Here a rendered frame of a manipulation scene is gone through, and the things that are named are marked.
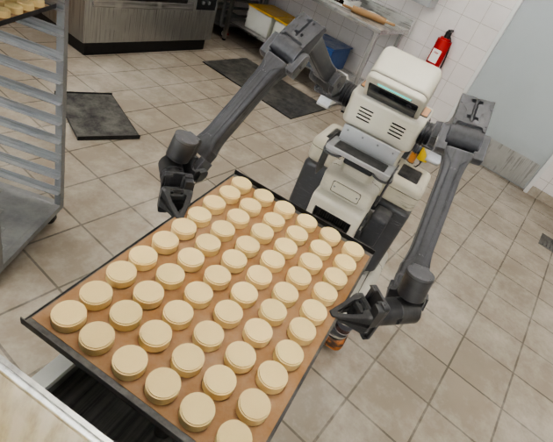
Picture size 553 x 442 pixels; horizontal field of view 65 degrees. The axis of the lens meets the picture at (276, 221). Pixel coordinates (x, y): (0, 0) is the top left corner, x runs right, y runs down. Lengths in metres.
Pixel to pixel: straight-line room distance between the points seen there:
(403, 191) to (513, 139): 3.24
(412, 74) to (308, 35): 0.46
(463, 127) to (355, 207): 0.75
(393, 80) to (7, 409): 1.35
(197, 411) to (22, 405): 0.37
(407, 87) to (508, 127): 3.65
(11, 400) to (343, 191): 1.51
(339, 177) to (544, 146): 3.58
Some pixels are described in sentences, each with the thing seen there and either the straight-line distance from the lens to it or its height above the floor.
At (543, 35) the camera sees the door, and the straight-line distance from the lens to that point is 4.99.
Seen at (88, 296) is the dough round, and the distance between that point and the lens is 0.76.
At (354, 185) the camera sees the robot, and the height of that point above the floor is 0.82.
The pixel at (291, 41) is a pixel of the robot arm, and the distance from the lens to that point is 1.16.
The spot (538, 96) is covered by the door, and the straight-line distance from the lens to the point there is 5.01.
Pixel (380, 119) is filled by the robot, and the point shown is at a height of 1.10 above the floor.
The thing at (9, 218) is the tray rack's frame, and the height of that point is 0.15.
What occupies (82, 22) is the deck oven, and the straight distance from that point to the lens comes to 4.15.
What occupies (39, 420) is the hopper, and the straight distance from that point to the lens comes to 0.33.
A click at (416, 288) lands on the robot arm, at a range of 0.91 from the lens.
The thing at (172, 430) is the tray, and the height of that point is 0.99.
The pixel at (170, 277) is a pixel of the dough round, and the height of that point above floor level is 1.02.
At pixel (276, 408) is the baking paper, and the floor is 1.00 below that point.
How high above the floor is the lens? 1.60
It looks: 36 degrees down
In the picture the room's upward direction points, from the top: 22 degrees clockwise
